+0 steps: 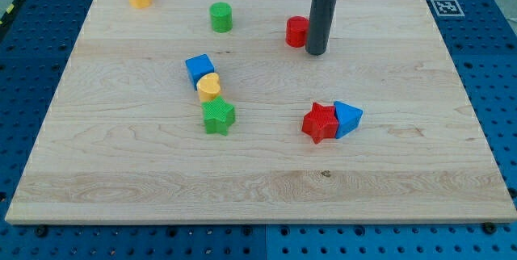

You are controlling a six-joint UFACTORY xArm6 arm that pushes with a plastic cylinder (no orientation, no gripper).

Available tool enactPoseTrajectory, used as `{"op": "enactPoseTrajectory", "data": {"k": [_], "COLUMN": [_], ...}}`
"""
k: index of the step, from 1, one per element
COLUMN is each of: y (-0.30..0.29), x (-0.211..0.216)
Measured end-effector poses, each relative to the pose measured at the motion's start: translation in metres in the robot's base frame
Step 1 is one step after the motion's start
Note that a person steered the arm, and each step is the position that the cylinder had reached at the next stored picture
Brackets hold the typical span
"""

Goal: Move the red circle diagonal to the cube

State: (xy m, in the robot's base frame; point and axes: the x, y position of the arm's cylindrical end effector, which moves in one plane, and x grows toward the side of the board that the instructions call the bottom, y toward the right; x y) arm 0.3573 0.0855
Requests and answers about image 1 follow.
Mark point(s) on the white fiducial marker tag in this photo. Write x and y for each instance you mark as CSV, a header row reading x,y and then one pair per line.
x,y
447,8

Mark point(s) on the wooden board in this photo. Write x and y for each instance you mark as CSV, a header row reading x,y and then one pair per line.
x,y
124,142

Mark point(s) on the yellow heart block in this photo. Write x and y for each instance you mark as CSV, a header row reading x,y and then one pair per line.
x,y
208,87

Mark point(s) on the red star block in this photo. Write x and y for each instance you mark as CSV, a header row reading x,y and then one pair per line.
x,y
320,123

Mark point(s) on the blue triangle block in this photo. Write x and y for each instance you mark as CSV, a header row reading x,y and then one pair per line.
x,y
348,118

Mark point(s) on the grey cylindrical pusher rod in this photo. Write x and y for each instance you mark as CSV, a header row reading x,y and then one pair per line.
x,y
320,21

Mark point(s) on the green cylinder block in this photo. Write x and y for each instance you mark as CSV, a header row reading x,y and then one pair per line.
x,y
221,17

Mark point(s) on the red cylinder block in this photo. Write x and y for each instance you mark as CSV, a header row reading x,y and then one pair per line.
x,y
296,31

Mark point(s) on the green star block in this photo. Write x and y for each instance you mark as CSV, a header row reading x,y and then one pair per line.
x,y
218,116

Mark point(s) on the blue cube block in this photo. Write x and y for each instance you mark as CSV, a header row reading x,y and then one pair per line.
x,y
197,67

